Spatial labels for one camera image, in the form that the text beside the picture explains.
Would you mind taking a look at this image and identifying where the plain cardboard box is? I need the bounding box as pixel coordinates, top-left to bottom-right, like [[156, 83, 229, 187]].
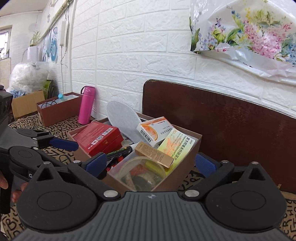
[[11, 90, 46, 120]]

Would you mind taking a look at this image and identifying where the person's left hand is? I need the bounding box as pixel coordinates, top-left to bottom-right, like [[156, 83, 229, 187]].
[[0, 173, 28, 204]]

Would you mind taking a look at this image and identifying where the floral plastic bag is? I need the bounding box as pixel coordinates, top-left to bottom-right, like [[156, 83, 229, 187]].
[[189, 0, 296, 86]]

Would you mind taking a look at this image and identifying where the grey shoe insole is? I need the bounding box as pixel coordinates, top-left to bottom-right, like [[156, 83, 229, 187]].
[[106, 100, 142, 143]]

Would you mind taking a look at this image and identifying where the small tan carton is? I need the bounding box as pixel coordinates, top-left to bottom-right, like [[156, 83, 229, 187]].
[[134, 141, 174, 169]]

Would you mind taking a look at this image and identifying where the pink thermos bottle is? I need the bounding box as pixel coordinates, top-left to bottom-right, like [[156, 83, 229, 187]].
[[78, 85, 96, 125]]

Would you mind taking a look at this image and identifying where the potted green plant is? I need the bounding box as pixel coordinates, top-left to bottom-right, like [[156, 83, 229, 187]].
[[27, 30, 42, 62]]

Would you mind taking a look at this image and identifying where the white orange medicine box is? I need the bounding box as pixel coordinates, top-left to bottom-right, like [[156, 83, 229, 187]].
[[136, 115, 177, 147]]

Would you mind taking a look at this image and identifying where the wall mounted pipe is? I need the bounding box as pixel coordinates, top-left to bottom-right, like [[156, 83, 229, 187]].
[[36, 0, 75, 45]]

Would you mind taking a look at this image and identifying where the blue wall sticker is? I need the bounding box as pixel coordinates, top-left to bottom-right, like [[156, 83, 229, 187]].
[[43, 26, 59, 63]]

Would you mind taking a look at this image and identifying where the green shopping bag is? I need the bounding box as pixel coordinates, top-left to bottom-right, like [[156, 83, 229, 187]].
[[44, 79, 54, 99]]

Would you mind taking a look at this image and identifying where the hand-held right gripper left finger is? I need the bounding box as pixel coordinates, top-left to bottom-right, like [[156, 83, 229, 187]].
[[27, 152, 122, 200]]

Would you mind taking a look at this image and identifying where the yellow tube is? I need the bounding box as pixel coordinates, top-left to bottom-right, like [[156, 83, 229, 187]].
[[145, 161, 166, 178]]

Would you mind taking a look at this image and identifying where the dark brown wooden headboard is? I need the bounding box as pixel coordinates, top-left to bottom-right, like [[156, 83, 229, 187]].
[[142, 79, 296, 193]]

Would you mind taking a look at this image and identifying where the brown box with white lining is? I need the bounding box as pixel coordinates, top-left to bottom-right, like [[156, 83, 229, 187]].
[[36, 92, 83, 128]]

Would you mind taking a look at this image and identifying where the black marker pen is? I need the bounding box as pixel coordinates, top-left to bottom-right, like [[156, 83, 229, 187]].
[[106, 145, 134, 161]]

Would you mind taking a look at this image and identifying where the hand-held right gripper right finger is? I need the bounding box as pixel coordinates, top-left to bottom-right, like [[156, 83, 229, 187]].
[[181, 152, 280, 200]]

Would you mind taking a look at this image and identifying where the white wall power strip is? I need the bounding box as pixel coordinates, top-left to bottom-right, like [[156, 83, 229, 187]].
[[60, 20, 69, 47]]

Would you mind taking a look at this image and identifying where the clear bag of white stuffing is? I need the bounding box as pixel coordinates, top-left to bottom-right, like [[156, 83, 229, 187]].
[[9, 61, 49, 93]]

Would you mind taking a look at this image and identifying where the yellow green medicine box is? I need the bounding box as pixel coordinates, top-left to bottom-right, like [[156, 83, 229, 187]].
[[157, 132, 196, 163]]

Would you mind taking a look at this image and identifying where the red flat box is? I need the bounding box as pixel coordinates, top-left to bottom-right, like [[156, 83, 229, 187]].
[[73, 121, 124, 157]]

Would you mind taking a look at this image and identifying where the brown cardboard storage box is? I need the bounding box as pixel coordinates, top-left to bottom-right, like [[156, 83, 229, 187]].
[[68, 112, 203, 192]]

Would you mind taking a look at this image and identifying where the clear round plastic tub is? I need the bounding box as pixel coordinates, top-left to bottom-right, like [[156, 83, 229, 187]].
[[115, 156, 167, 191]]

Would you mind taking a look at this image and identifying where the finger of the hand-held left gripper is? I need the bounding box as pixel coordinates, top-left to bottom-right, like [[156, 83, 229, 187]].
[[15, 128, 79, 151], [38, 150, 82, 168]]

